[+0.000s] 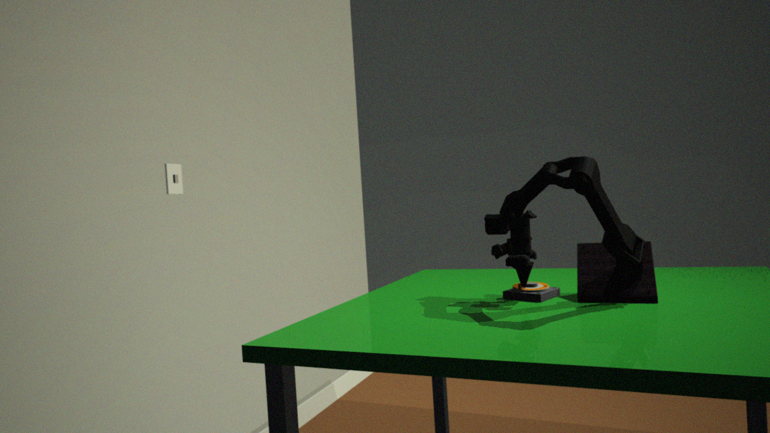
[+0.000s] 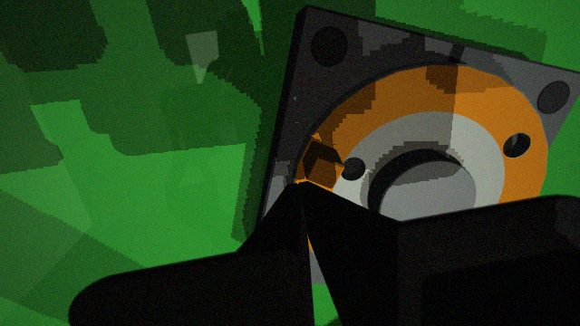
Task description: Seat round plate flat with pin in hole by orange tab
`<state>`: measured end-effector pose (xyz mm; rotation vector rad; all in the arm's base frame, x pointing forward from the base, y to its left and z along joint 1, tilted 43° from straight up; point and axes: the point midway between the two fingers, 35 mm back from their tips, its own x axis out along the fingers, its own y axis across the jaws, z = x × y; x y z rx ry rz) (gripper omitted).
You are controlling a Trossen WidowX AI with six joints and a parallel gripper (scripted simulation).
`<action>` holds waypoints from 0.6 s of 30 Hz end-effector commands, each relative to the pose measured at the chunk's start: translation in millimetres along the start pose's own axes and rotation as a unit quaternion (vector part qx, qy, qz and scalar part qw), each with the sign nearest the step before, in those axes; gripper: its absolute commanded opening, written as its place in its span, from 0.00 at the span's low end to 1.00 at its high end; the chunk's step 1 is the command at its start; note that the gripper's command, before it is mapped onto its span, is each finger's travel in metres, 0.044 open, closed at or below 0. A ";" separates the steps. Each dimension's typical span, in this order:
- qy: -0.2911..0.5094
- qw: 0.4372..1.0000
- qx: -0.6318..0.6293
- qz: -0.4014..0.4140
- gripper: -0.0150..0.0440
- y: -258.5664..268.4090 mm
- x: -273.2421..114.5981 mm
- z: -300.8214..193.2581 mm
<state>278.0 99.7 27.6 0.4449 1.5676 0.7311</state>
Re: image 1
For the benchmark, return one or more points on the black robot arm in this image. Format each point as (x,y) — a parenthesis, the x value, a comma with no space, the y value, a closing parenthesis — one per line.
(619,239)

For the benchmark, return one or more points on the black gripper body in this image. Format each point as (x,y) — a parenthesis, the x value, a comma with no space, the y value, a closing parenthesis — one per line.
(522,252)

